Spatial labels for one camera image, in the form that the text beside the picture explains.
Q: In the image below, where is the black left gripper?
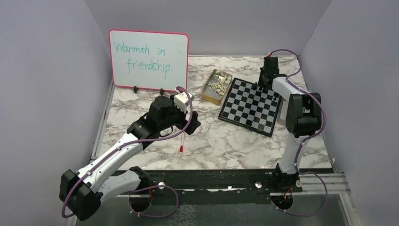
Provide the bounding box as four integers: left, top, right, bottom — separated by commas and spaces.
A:
159, 96, 201, 135

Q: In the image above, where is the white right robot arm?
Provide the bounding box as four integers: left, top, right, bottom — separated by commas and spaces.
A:
258, 56, 322, 192

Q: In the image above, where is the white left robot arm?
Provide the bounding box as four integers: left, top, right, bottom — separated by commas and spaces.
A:
59, 93, 201, 221

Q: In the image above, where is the pile of white chess pieces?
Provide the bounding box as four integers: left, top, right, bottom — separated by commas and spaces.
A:
208, 72, 230, 96

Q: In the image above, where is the white and red marker pen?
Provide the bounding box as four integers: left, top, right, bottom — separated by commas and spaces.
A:
179, 133, 185, 154

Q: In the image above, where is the black and silver chessboard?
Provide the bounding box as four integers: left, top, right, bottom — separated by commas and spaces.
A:
218, 78, 281, 137

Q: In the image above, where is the pink tin tray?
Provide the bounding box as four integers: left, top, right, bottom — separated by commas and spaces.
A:
277, 98, 288, 126

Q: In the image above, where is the gold tin tray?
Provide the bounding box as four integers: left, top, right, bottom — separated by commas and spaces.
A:
200, 69, 233, 105

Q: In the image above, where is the pink framed whiteboard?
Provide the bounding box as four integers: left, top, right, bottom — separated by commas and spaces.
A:
108, 29, 189, 91

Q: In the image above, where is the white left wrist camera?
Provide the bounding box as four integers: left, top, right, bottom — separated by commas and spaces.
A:
173, 92, 194, 113

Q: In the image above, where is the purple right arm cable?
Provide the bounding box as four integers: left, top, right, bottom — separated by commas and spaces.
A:
268, 49, 328, 218

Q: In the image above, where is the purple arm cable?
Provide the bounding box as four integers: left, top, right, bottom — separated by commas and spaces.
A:
268, 49, 328, 218
61, 86, 194, 219

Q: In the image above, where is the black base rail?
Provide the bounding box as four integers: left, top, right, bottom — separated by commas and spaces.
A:
112, 169, 303, 206

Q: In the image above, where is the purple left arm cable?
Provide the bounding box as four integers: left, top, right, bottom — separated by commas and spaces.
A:
61, 86, 194, 219

